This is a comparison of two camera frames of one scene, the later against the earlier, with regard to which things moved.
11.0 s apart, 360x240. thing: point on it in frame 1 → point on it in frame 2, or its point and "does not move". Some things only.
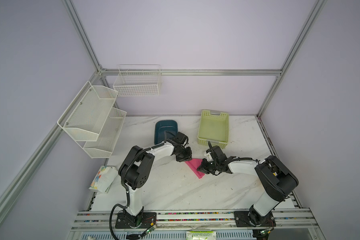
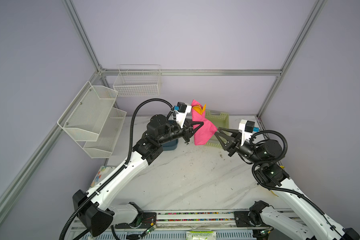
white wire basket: x=138 y=80 does not move
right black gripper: x=203 y=167 → x=233 y=144
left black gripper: x=188 y=157 → x=186 y=126
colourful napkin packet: x=104 y=178 does not move
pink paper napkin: x=194 y=164 → x=207 y=131
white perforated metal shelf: x=91 y=121 does not move
